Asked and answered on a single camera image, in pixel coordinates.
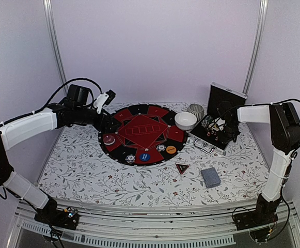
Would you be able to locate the black triangular all-in marker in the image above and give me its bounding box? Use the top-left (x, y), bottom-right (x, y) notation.
top-left (176, 163), bottom-right (190, 175)

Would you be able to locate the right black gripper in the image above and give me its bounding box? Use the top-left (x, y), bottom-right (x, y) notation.
top-left (216, 121), bottom-right (241, 144)

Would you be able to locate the round red black poker mat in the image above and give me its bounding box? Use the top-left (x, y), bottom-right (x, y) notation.
top-left (98, 104), bottom-right (188, 166)

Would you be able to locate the poker chip stack left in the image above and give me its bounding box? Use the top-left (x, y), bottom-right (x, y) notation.
top-left (201, 115), bottom-right (213, 128)

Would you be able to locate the blue ten poker chip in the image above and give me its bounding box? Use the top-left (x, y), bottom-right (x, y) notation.
top-left (125, 154), bottom-right (136, 164)

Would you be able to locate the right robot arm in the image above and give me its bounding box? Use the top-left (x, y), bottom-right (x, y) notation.
top-left (217, 99), bottom-right (300, 225)

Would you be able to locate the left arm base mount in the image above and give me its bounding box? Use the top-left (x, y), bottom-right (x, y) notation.
top-left (34, 197), bottom-right (80, 230)

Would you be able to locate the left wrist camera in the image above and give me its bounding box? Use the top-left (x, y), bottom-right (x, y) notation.
top-left (92, 90), bottom-right (116, 114)

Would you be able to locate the orange big blind button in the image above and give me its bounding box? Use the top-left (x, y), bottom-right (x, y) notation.
top-left (166, 145), bottom-right (177, 154)

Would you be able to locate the aluminium front rail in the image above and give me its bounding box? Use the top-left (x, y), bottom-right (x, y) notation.
top-left (7, 199), bottom-right (300, 247)

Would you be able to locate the blue small blind button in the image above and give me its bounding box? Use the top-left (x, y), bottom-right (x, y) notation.
top-left (139, 153), bottom-right (150, 162)

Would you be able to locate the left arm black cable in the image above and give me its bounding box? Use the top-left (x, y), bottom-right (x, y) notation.
top-left (0, 77), bottom-right (103, 130)

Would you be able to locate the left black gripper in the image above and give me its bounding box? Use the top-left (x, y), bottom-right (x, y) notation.
top-left (75, 106), bottom-right (122, 133)

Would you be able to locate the aluminium poker chip case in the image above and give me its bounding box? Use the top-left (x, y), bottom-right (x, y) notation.
top-left (190, 82), bottom-right (248, 154)

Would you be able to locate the clear red dealer button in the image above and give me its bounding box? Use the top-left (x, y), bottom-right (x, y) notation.
top-left (103, 135), bottom-right (116, 146)

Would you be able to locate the aluminium frame post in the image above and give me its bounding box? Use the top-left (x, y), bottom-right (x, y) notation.
top-left (43, 0), bottom-right (66, 84)
top-left (243, 0), bottom-right (269, 95)

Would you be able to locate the left aluminium frame post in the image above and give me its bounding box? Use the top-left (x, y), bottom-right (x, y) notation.
top-left (43, 0), bottom-right (66, 84)

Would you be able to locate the right aluminium frame post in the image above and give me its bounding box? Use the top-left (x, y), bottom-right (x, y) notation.
top-left (243, 0), bottom-right (269, 95)

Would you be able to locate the grey striped ceramic mug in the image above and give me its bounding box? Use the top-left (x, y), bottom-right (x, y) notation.
top-left (187, 103), bottom-right (204, 121)

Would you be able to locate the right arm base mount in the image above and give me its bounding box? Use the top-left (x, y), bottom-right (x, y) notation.
top-left (231, 194), bottom-right (290, 243)

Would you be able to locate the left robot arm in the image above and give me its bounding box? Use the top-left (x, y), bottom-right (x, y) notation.
top-left (0, 84), bottom-right (121, 224)

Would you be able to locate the white ceramic bowl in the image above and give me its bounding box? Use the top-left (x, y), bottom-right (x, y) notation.
top-left (175, 112), bottom-right (197, 131)

